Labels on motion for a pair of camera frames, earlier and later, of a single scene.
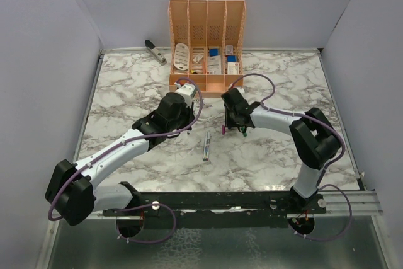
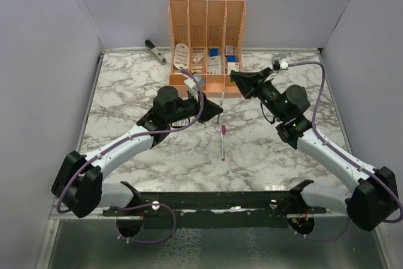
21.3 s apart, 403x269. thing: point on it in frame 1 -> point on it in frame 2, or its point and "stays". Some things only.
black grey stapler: x=153 y=51 stays
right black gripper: x=228 y=122 -> x=246 y=82
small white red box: x=198 y=58 stays
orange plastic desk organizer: x=206 y=45 stays
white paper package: x=214 y=65 stays
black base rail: x=218 y=210 stays
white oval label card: x=181 y=56 stays
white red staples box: x=229 y=50 stays
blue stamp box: x=213 y=51 stays
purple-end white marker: x=208 y=146 -> x=222 y=147
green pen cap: x=242 y=129 -> x=231 y=77
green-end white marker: x=205 y=145 -> x=220 y=104
